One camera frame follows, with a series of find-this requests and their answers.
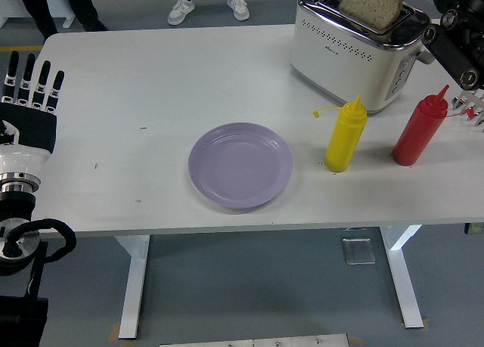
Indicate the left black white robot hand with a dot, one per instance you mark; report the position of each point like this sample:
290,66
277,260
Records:
26,127

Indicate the brown bread slice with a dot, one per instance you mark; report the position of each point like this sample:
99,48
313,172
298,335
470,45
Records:
368,8

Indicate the cream silver toaster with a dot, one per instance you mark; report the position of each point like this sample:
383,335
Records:
340,67

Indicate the purple round plate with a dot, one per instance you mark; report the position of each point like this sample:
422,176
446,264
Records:
240,165

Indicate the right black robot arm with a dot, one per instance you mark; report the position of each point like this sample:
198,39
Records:
453,59

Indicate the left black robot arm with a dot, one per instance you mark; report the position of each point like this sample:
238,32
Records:
19,320

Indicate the person in dark shoes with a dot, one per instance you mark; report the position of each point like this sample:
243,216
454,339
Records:
38,7

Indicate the white stand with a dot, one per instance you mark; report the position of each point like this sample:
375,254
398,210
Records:
64,7

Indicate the red squeeze bottle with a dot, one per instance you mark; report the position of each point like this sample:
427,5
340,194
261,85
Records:
416,135

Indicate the silver toast rack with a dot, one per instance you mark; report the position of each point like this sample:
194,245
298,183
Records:
478,112

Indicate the yellow squeeze bottle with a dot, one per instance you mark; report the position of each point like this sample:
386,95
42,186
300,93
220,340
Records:
344,143

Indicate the white table leg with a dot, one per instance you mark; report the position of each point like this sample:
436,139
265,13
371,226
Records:
134,286
404,279

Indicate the person with white sneakers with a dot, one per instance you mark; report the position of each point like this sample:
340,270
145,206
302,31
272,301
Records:
181,10

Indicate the brown floor tape piece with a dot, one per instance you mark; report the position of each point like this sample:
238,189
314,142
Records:
114,332
425,323

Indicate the black table control panel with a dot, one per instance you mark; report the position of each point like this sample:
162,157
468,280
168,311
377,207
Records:
474,228

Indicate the silver floor hatch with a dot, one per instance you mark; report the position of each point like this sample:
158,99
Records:
358,251

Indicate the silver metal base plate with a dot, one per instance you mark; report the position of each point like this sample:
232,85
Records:
253,341

